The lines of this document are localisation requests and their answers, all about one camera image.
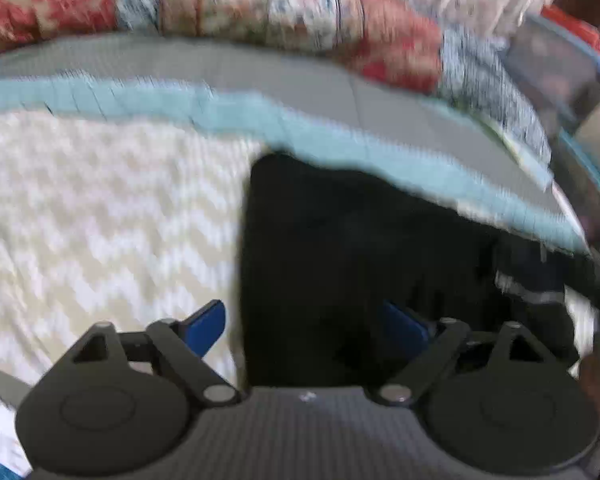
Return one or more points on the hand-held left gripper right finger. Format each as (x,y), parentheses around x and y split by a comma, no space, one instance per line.
(405,325)

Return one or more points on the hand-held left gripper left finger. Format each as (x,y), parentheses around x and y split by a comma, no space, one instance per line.
(207,325)

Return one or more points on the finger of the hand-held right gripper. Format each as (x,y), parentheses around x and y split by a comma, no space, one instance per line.
(530,285)

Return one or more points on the black pants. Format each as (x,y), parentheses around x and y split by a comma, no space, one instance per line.
(350,260)

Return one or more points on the person's right forearm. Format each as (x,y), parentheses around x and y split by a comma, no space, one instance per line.
(592,385)

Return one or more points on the teal patchwork printed bedsheet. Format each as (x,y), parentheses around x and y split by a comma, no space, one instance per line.
(110,210)

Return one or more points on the teal plastic bin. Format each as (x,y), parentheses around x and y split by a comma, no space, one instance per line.
(570,80)

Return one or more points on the red floral blanket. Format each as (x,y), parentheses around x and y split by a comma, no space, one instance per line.
(280,5)

